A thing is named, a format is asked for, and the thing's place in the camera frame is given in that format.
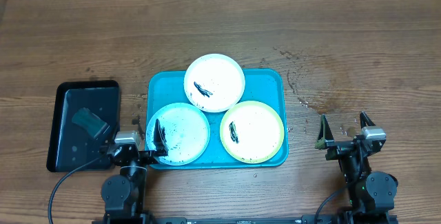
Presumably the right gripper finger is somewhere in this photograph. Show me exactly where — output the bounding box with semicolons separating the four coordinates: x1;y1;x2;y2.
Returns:
315;114;334;150
359;111;376;129

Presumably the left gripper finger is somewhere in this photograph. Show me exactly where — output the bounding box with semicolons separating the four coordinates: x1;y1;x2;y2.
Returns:
153;119;168;156
132;115;145;141

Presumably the light blue plate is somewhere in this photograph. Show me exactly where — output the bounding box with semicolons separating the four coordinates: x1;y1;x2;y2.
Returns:
145;103;210;166

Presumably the green scouring sponge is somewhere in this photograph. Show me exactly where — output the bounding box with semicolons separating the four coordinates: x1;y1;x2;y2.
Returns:
72;108;110;139

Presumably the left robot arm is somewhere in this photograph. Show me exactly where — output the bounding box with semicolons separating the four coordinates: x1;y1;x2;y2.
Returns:
101;119;168;224

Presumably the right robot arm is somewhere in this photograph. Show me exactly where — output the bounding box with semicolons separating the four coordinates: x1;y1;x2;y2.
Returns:
313;112;398;223

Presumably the black plastic water tray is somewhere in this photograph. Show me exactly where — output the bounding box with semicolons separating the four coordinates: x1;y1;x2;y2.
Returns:
46;80;121;172

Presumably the yellow-green plate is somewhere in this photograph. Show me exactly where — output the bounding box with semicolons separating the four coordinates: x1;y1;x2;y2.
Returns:
219;101;285;164

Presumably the white plate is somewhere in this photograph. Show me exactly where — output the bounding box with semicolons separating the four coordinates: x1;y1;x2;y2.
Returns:
183;54;245;112

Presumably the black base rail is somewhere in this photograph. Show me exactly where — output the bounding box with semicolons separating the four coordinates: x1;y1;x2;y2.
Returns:
92;213;400;224

